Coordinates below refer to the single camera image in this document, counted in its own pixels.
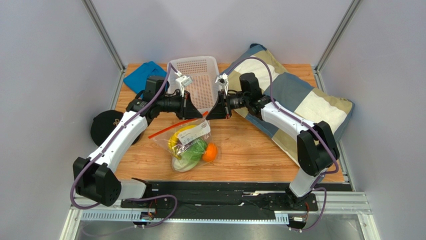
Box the blue folded cloth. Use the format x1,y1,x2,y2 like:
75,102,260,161
123,61,167,94

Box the white plastic basket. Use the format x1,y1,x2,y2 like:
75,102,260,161
169,56,220,114

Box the clear zip top bag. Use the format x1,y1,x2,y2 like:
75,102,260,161
148,111,220,172

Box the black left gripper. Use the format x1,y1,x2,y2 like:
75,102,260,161
157,90,202,121

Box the patchwork pillow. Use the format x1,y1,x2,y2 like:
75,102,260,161
220,43,355,167

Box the green fake lettuce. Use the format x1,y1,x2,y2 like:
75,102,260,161
171,138,207,172

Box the aluminium frame rail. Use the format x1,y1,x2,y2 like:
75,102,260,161
61,182,380,240

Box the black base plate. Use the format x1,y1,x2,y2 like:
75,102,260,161
119,179,354,221

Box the yellow fake banana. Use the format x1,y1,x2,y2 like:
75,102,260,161
168,125,196,160

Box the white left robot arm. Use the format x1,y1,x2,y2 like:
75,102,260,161
70,76,203,209

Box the black baseball cap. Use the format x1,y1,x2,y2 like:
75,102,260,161
90,110,124,147

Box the orange fake orange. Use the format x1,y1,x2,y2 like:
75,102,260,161
201,142,218,162

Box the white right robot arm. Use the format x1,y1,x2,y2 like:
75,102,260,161
206,72,340,209

